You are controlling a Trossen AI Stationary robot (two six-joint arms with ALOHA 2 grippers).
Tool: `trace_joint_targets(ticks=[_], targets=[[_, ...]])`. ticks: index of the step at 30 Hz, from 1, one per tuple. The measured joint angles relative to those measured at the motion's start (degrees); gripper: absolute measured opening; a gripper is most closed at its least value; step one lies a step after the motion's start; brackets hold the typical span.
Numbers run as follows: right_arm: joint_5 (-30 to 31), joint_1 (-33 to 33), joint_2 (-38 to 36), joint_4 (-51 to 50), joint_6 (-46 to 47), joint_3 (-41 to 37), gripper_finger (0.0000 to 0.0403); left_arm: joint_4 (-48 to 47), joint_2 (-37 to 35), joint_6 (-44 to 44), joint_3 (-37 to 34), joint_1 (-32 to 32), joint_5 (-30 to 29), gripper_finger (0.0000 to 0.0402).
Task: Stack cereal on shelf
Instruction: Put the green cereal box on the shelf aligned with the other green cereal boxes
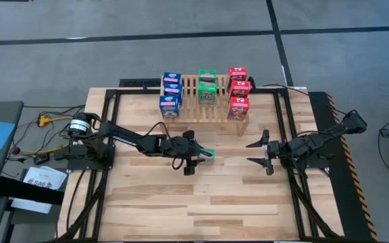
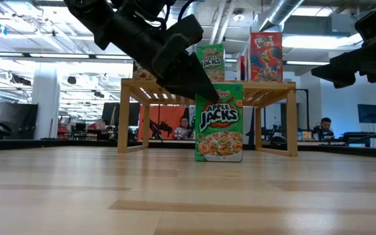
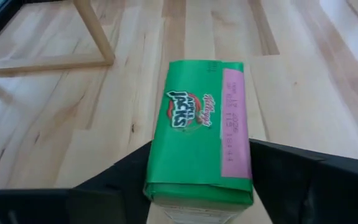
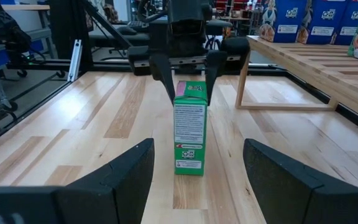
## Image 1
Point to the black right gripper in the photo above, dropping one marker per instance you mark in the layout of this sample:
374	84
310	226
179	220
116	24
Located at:
277	151

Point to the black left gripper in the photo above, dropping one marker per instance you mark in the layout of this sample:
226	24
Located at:
179	148

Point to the green Apple Jacks cereal box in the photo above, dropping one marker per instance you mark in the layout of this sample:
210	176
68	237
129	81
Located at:
208	75
208	94
210	156

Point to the red Froot Loops cereal box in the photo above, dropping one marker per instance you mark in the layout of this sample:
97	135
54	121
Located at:
241	88
237	72
238	108

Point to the blue Frosted Flakes cereal box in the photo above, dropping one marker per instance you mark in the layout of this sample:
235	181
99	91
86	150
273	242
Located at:
169	106
173	88
171	77

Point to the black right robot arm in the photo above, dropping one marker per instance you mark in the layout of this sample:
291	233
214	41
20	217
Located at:
316	141

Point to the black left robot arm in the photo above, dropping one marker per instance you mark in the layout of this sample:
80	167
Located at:
127	138

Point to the wooden slatted shelf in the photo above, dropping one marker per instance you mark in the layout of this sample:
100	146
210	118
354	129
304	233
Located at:
194	114

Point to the black perforated plate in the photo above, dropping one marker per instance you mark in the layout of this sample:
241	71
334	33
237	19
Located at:
137	82

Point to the black mat hazard stripes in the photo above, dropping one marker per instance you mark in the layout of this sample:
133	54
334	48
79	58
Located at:
346	202

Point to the white printed paper sheet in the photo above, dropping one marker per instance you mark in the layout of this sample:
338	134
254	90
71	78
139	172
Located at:
46	175

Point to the black power adapter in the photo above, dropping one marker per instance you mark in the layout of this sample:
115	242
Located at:
41	158

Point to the plain white paper sheet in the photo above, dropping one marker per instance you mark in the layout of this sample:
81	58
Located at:
29	205

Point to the black table crossbar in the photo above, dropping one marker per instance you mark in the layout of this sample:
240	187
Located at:
19	190

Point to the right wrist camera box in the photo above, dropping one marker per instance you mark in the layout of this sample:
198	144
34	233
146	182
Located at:
294	144

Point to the black aluminium table frame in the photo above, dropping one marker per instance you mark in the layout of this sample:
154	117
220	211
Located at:
130	91

